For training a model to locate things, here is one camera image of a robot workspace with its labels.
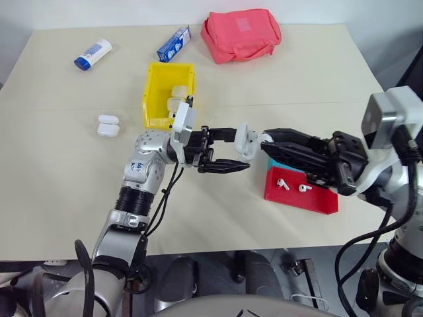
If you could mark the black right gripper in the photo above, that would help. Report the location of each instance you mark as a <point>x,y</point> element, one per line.
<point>347,162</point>

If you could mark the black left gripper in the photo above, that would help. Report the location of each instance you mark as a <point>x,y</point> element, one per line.
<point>198,148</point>

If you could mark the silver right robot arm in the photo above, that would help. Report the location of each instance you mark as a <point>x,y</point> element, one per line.
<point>413,234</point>

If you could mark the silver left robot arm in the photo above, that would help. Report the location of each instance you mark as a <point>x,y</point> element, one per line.
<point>142,165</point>

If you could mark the yellow plastic bin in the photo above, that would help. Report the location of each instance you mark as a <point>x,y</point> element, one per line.
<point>153,95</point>

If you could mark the teal plastic tray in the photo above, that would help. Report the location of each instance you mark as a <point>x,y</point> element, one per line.
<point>276,164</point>

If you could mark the red plastic tray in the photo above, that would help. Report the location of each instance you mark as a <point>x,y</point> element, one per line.
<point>297,201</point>

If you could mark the pink fabric pouch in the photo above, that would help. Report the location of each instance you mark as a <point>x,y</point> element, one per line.
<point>241,36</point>

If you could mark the blue toothpaste carton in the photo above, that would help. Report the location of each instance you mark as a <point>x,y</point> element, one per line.
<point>173,44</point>

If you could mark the dark metal table foot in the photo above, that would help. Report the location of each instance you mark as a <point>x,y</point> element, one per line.
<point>309,277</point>

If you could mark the pale robot torso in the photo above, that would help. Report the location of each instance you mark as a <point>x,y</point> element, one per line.
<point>248,308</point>

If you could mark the white and blue tube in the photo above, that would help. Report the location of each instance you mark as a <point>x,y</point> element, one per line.
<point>94,53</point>

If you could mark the rusty metal table foot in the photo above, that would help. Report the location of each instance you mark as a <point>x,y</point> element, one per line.
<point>127,300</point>

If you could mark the white floor power strip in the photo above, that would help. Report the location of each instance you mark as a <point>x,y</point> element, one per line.
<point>54,263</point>

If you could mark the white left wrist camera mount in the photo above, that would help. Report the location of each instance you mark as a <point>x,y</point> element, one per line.
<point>185,119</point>

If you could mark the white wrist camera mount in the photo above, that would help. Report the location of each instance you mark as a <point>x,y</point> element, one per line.
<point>406,105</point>
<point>185,119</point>

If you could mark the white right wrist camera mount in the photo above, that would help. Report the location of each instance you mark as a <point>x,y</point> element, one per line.
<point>406,105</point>

